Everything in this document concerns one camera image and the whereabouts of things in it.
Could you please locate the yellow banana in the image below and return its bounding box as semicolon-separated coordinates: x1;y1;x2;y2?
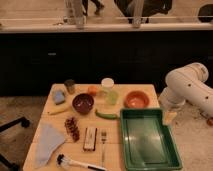
47;106;71;115

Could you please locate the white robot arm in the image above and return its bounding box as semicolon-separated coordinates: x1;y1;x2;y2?
158;62;213;125

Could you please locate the green translucent cup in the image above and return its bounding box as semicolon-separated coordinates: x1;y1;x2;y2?
106;91;118;105

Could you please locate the dark paper cup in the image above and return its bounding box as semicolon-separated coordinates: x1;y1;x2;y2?
64;79;75;94

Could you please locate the green plastic tray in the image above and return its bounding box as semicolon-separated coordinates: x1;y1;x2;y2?
120;108;182;171

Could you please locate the orange bowl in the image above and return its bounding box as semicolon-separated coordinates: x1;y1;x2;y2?
124;91;150;108

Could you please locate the small brown object on floor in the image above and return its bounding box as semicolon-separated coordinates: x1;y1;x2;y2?
206;118;213;126

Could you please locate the silver fork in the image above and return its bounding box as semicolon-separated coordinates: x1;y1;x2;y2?
101;130;107;165

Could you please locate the orange fruit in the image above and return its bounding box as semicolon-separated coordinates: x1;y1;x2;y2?
87;86;98;96

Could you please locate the black white eraser block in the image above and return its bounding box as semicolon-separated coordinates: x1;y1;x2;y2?
83;127;97;151

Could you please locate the dark maroon bowl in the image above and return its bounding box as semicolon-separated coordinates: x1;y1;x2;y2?
72;93;94;115

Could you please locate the brown grape bunch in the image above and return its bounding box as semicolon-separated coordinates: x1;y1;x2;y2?
65;117;80;142

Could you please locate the blue sponge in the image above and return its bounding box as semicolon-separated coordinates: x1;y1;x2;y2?
52;90;65;105

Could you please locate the light blue cloth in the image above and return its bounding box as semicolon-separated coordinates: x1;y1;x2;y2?
34;124;66;169

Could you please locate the black office chair base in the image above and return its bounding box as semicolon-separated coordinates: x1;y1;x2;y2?
0;116;31;171

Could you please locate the white handled dish brush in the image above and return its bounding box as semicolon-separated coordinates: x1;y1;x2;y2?
57;154;107;171

